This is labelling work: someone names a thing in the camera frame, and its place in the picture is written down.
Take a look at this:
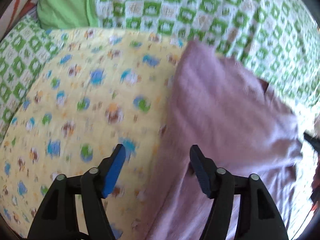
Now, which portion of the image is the pink fleece baby garment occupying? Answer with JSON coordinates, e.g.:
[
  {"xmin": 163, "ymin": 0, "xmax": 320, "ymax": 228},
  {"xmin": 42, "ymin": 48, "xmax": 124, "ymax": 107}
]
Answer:
[{"xmin": 137, "ymin": 41, "xmax": 302, "ymax": 239}]

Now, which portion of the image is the yellow bear print quilt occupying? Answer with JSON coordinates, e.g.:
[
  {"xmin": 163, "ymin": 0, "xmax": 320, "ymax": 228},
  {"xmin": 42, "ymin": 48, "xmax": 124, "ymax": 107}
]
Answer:
[{"xmin": 1, "ymin": 28, "xmax": 186, "ymax": 239}]

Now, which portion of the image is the small green checkered pillow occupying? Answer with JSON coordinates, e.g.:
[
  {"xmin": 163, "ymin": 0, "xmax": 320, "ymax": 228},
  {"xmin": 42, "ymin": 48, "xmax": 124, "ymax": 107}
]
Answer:
[{"xmin": 0, "ymin": 15, "xmax": 59, "ymax": 140}]

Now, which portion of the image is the green white checkered quilt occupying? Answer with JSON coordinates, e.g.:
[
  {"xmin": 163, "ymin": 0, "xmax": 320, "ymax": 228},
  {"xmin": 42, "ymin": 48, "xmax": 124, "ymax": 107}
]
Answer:
[{"xmin": 36, "ymin": 0, "xmax": 320, "ymax": 111}]

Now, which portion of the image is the red orange floral blanket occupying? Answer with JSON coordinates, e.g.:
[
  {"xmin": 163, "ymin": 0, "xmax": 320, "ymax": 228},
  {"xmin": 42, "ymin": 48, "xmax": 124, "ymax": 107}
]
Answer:
[{"xmin": 1, "ymin": 0, "xmax": 39, "ymax": 38}]

